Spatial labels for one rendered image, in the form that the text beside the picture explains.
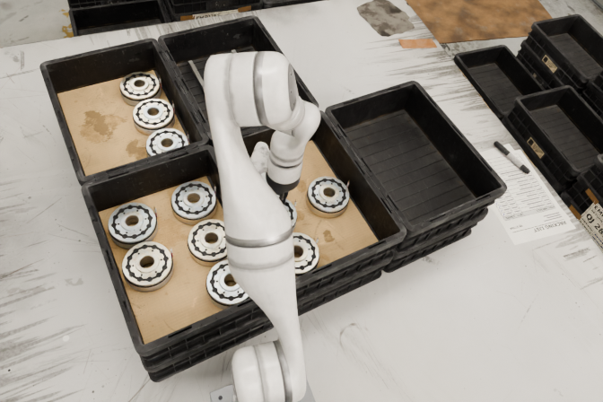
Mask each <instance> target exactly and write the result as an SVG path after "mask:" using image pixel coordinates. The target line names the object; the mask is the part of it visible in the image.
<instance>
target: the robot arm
mask: <svg viewBox="0 0 603 402"><path fill-rule="evenodd" d="M204 92H205V105H206V110H207V115H208V120H209V125H210V129H211V134H212V139H213V144H214V152H215V157H216V161H217V167H218V172H219V178H220V185H221V192H222V201H223V219H224V232H225V242H226V249H227V258H228V265H229V269H230V272H231V274H232V276H233V278H234V280H235V281H236V283H237V284H238V285H239V286H240V288H241V289H242V290H243V291H244V292H245V293H246V294H247V295H248V296H249V297H250V298H251V299H252V300H253V301H254V302H255V303H256V304H257V305H258V306H259V307H260V309H261V310H262V311H264V312H265V313H266V315H267V316H268V318H269V319H270V321H271V322H272V323H273V325H274V327H275V329H276V331H277V333H278V339H277V340H275V341H270V342H266V343H262V344H257V345H250V346H245V347H242V348H239V349H238V350H237V351H236V352H235V353H234V355H233V357H232V365H231V370H232V386H233V396H232V402H298V401H300V400H301V399H302V398H303V397H304V395H305V392H306V386H307V379H306V378H307V374H306V369H305V360H304V355H303V349H302V337H301V331H300V324H299V318H298V311H297V301H296V289H295V268H294V248H293V227H292V221H291V217H290V215H289V214H288V212H287V210H286V208H285V206H284V204H285V200H286V198H287V196H288V193H289V191H291V190H293V189H295V188H296V187H297V186H298V184H299V182H300V178H301V173H302V165H303V155H304V150H305V146H306V144H307V143H308V141H309V140H310V138H311V137H312V136H313V135H314V133H315V132H316V130H317V128H318V127H319V123H320V112H319V109H318V107H317V106H316V105H314V104H312V103H310V102H307V101H305V100H302V99H301V97H300V96H299V93H298V89H297V84H296V80H295V76H294V72H293V68H292V65H291V63H290V62H289V60H288V59H287V58H286V56H284V55H283V54H281V53H278V52H274V51H261V52H260V51H259V52H243V53H229V54H219V55H214V56H211V57H209V59H208V60H207V62H206V64H205V71H204ZM256 126H267V127H270V128H272V129H274V130H276V131H275V132H274V133H273V135H272V138H271V143H270V151H269V149H268V146H267V144H266V143H263V142H258V143H257V144H256V146H255V148H254V151H253V153H252V155H251V157H250V158H249V155H248V152H247V149H246V147H245V144H244V142H243V139H242V135H241V131H240V127H256ZM264 172H265V173H266V180H264V179H263V178H262V176H261V174H262V173H264ZM266 181H267V182H266ZM283 199H284V200H283Z"/></svg>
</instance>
